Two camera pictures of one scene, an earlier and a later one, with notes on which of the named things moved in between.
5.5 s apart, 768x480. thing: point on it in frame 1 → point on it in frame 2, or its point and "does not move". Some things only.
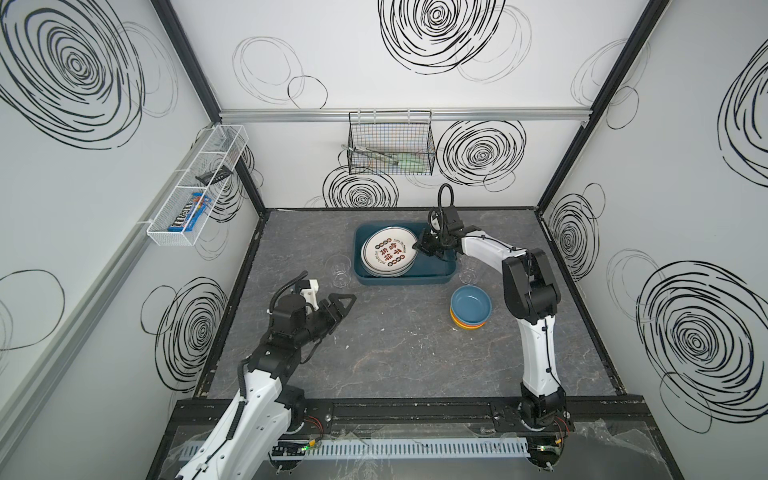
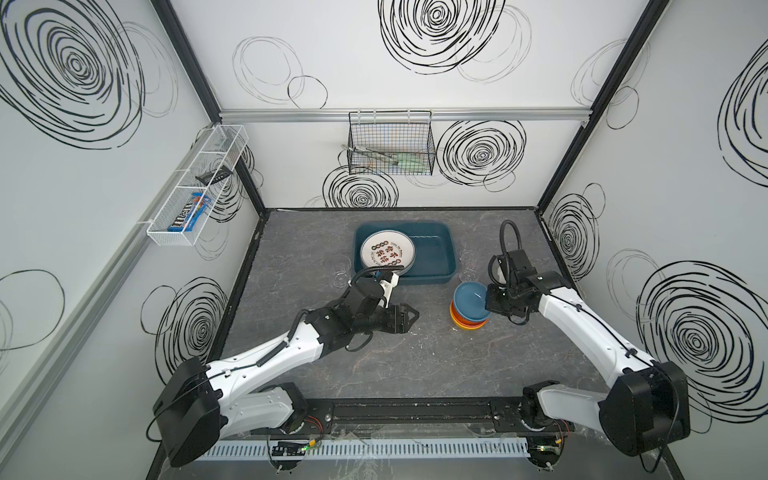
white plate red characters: (388, 251) does not move
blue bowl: (471, 304) does not move
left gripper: (327, 314) → (391, 318)
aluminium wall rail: (404, 115) does not move
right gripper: (433, 238) → (498, 300)
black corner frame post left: (204, 85) does not move
